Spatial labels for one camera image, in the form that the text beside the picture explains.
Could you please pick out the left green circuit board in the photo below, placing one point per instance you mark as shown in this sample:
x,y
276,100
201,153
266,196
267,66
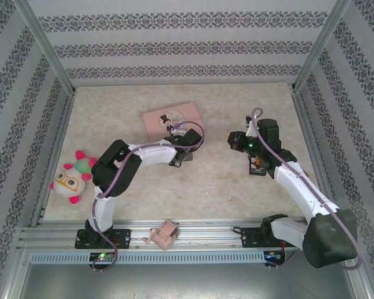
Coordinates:
x,y
102,256

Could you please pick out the aluminium side rail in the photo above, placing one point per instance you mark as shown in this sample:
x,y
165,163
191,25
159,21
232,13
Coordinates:
x,y
57,130
311,130

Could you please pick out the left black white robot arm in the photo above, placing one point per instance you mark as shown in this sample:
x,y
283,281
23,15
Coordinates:
x,y
115,168

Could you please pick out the aluminium corner post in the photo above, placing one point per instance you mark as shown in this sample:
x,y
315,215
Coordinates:
x,y
43,43
321,43

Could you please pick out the pink tin box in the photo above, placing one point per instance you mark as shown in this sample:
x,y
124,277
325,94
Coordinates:
x,y
152,123

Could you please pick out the right green circuit board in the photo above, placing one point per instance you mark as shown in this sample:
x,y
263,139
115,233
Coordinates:
x,y
274,256

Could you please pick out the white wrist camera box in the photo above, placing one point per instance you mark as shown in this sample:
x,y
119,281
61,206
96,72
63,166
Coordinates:
x,y
251,127
178,132

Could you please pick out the pink wooden toy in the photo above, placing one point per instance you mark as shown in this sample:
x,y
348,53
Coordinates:
x,y
163,235

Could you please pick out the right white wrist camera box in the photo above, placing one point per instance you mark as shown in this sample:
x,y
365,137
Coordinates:
x,y
251,127

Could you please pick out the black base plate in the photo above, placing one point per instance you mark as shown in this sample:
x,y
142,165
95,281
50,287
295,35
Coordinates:
x,y
123,238
251,237

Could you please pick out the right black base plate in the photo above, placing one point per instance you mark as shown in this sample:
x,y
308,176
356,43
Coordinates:
x,y
251,237

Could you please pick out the white pink plush toy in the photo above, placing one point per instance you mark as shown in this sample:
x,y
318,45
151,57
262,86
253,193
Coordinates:
x,y
70,182

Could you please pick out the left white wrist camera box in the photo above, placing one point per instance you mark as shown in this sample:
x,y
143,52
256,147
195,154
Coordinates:
x,y
178,132

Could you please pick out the aluminium rail frame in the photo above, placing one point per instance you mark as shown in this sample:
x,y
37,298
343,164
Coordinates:
x,y
205,232

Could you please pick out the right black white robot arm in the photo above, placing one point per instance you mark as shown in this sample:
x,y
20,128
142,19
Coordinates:
x,y
330,243

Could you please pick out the green circuit board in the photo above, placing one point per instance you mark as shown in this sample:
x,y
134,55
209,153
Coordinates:
x,y
274,256
102,256

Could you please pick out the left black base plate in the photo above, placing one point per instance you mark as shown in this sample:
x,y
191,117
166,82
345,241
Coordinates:
x,y
123,238

